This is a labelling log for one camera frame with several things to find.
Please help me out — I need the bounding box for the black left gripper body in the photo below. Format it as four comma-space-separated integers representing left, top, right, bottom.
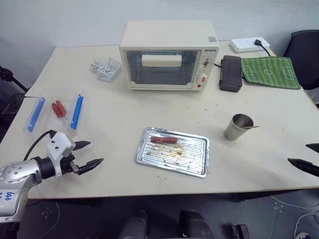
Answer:
59, 141, 80, 175

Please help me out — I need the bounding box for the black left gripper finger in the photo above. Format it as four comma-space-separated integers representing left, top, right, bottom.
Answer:
74, 140, 92, 151
78, 157, 104, 175

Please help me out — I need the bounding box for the clear plastic bag with sausages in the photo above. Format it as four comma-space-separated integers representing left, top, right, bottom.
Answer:
24, 88, 86, 138

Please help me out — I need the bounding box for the red sausage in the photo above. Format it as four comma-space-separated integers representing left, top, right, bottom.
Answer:
55, 100, 67, 117
51, 102, 63, 118
150, 135, 178, 145

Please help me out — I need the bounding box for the dark rounded shape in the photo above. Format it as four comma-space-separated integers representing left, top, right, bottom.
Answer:
119, 210, 151, 239
179, 210, 215, 239

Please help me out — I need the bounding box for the steel cup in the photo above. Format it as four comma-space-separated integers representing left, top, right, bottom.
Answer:
223, 113, 255, 141

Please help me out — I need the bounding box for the small clear plastic bin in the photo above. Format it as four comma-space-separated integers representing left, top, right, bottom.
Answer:
96, 56, 123, 83

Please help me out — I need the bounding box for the green soccer field mat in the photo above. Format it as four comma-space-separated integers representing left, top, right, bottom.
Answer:
240, 56, 303, 91

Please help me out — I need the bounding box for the foil baking tray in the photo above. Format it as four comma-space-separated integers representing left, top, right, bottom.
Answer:
135, 127, 210, 179

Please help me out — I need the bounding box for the black office chair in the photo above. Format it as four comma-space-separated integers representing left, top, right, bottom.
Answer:
282, 29, 319, 92

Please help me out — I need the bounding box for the small black floor object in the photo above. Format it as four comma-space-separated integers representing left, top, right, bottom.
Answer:
231, 224, 250, 239

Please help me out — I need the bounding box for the dark metal stand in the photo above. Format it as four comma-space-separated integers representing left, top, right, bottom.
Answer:
0, 65, 28, 93

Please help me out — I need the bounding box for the black plastic case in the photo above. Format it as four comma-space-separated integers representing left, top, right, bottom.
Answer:
218, 55, 244, 93

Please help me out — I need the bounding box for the white power strip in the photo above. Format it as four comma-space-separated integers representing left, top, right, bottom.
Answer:
229, 36, 272, 54

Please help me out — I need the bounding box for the cream toaster oven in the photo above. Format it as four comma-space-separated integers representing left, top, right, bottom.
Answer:
119, 20, 220, 92

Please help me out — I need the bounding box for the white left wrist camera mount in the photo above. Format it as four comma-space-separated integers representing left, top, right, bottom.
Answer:
46, 131, 76, 176

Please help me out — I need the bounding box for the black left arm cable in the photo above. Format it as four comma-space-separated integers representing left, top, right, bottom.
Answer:
23, 129, 56, 161

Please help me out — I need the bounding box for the white floor cable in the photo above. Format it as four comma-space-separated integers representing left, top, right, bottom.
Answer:
270, 195, 319, 239

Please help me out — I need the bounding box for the black oven power cord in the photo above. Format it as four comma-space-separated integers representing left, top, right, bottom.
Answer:
213, 39, 274, 68

